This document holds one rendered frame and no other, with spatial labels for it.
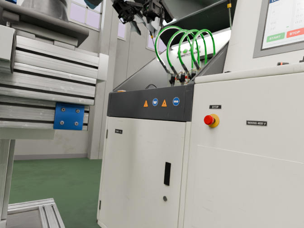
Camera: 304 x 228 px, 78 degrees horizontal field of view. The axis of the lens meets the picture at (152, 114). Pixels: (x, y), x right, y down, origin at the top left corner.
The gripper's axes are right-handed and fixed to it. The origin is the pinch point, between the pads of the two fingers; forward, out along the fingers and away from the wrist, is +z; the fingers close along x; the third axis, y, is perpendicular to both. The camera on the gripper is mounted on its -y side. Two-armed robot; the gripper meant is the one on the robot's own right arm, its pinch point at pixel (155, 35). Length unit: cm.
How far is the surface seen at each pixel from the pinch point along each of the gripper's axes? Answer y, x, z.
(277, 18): -32, 45, -7
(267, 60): -28, 43, 13
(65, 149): -60, -282, 106
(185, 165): -3, 22, 61
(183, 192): -3, 22, 71
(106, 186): -3, -38, 87
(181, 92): -3.0, 16.9, 29.6
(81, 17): -62, -279, -139
